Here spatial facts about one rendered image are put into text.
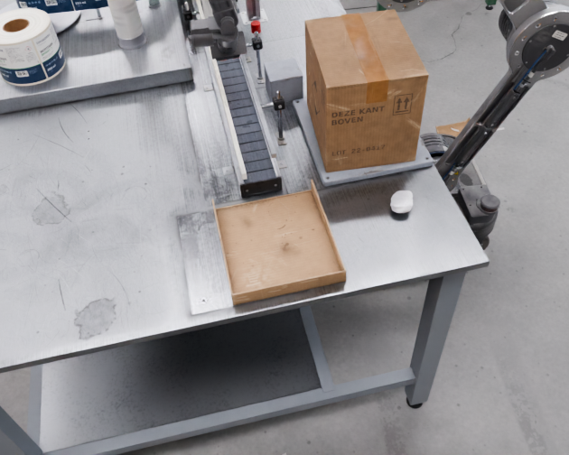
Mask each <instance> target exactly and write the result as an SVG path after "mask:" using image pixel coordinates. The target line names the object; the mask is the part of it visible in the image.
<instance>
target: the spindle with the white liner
mask: <svg viewBox="0 0 569 455"><path fill-rule="evenodd" d="M107 2H108V6H109V9H110V12H111V15H112V18H113V21H114V25H115V28H116V31H117V38H118V39H119V45H120V47H122V48H124V49H128V50H132V49H136V48H139V47H141V46H143V45H144V44H145V42H146V38H145V36H144V29H143V26H142V23H141V19H140V15H139V12H138V8H137V4H136V0H107Z"/></svg>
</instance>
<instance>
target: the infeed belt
mask: <svg viewBox="0 0 569 455"><path fill-rule="evenodd" d="M216 62H217V64H218V68H219V74H220V77H221V81H222V85H223V88H224V91H225V95H226V99H227V101H228V105H229V112H230V114H231V118H232V122H233V126H234V128H235V132H236V136H237V139H238V145H239V149H240V152H241V155H242V159H243V163H244V165H245V169H246V173H247V179H245V180H244V183H245V185H246V184H250V183H255V182H261V181H269V180H273V179H276V175H275V170H274V167H273V164H272V161H271V159H270V155H269V152H268V150H267V146H266V141H265V138H264V136H263V133H262V129H261V126H260V124H259V121H258V118H257V112H256V110H255V107H254V104H253V101H252V98H251V95H250V92H249V89H248V86H247V81H246V78H245V75H244V72H243V69H242V66H241V63H240V60H239V58H237V59H228V60H223V61H220V60H216Z"/></svg>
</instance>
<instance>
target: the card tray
mask: <svg viewBox="0 0 569 455"><path fill-rule="evenodd" d="M311 181H312V189H311V190H306V191H301V192H296V193H292V194H287V195H282V196H277V197H273V198H268V199H263V200H255V201H250V202H246V203H241V204H237V205H232V206H227V207H223V208H217V209H215V205H214V200H213V199H212V204H213V208H214V213H215V218H216V222H217V227H218V231H219V240H220V244H221V249H222V253H223V257H224V262H225V266H226V271H227V276H228V280H229V289H230V293H231V298H232V302H233V305H238V304H242V303H247V302H254V301H258V300H263V299H267V298H271V297H276V296H280V295H284V294H288V293H296V292H300V291H304V290H309V289H313V288H317V287H322V286H326V285H330V284H335V283H342V282H346V268H345V266H344V263H343V261H342V258H341V256H340V251H339V249H338V247H337V244H336V242H335V239H334V236H333V234H332V232H331V227H330V225H329V222H328V219H327V218H326V215H325V212H324V209H323V207H322V203H321V201H320V198H319V195H318V193H317V190H316V188H315V185H314V183H313V180H311Z"/></svg>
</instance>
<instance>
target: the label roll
mask: <svg viewBox="0 0 569 455"><path fill-rule="evenodd" d="M65 63H66V60H65V57H64V54H63V52H62V49H61V46H60V43H59V40H58V38H57V35H56V32H55V31H54V28H53V25H52V23H51V18H50V16H49V15H48V14H47V13H45V12H44V11H43V10H39V9H34V8H22V9H15V10H12V11H8V12H5V13H2V14H0V74H1V76H2V78H3V80H4V81H5V82H7V83H9V84H12V85H16V86H31V85H35V84H39V83H42V82H44V81H47V80H49V79H52V78H53V77H55V76H56V75H58V74H59V73H60V72H61V71H62V70H63V68H64V66H65Z"/></svg>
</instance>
